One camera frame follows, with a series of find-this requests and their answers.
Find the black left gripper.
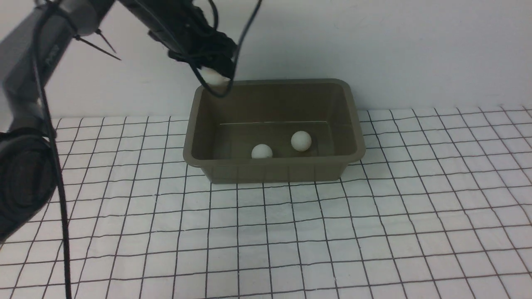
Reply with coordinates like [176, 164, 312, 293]
[121, 0, 237, 79]

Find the white ping-pong ball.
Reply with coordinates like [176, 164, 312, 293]
[291, 131, 312, 152]
[199, 67, 230, 86]
[251, 144, 273, 159]

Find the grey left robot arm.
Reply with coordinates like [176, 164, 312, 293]
[0, 0, 238, 242]

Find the olive green plastic bin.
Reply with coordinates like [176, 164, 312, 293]
[183, 79, 366, 184]

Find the white checkered tablecloth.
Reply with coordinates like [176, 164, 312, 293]
[0, 106, 532, 299]

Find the black left camera cable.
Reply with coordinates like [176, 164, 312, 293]
[31, 0, 263, 299]

